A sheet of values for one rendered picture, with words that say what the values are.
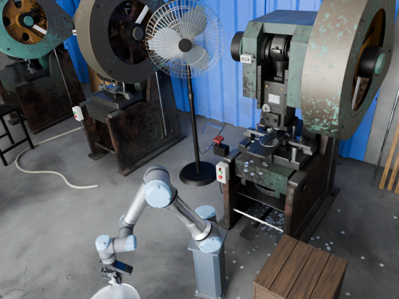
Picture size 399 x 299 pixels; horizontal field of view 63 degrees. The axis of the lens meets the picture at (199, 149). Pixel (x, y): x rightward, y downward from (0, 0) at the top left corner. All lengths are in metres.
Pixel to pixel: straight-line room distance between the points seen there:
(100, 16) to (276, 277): 2.11
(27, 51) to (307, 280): 3.66
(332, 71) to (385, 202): 1.77
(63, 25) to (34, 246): 2.69
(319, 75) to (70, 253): 2.15
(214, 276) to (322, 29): 1.45
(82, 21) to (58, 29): 1.83
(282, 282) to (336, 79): 1.08
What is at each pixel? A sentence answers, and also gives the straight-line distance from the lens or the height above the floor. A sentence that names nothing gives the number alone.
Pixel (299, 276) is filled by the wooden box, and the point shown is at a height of 0.35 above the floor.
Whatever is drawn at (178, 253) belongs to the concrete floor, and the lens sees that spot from 2.51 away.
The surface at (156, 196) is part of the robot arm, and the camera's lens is 1.45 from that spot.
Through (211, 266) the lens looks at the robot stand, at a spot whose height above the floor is 0.32.
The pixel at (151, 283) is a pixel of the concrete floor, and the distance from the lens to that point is 2.39.
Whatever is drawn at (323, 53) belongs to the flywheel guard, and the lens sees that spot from 1.53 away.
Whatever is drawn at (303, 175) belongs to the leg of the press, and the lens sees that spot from 2.12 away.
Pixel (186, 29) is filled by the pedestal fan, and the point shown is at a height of 1.40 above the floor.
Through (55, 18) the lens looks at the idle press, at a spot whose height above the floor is 1.28.
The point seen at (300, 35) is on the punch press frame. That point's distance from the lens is 1.86.
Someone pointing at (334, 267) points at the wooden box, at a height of 0.35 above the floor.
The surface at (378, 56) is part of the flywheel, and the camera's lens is 1.86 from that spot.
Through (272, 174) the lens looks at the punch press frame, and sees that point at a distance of 2.14.
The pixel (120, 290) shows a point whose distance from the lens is 1.98.
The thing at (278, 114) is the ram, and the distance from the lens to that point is 2.08.
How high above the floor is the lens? 1.91
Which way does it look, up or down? 32 degrees down
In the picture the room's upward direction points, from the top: 5 degrees counter-clockwise
